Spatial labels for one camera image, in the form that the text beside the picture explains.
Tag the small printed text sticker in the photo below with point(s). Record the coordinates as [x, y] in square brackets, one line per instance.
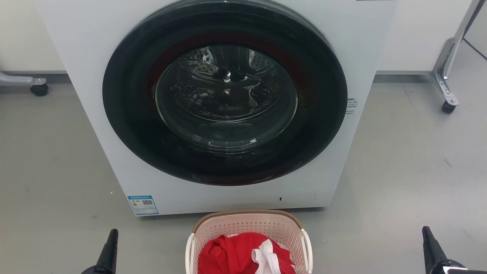
[351, 106]

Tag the black caster wheel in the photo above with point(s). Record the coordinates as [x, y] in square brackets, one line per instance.
[448, 107]
[39, 90]

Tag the beige perforated laundry basket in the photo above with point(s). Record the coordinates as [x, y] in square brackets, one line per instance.
[249, 223]

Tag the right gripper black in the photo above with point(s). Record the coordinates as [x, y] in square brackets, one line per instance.
[452, 268]

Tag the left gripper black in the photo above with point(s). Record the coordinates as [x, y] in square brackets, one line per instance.
[99, 271]

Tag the blue energy label sticker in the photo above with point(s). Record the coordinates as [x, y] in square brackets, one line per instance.
[143, 205]

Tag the white front-load washing machine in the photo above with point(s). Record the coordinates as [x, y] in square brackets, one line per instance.
[87, 95]

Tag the round black washing machine door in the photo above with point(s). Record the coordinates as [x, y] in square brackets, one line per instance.
[129, 114]

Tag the round white filter cover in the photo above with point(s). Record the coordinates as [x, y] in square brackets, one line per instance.
[298, 197]

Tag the red garment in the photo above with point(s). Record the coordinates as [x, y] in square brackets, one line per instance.
[224, 255]

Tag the white garment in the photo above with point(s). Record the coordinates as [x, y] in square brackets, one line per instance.
[268, 257]

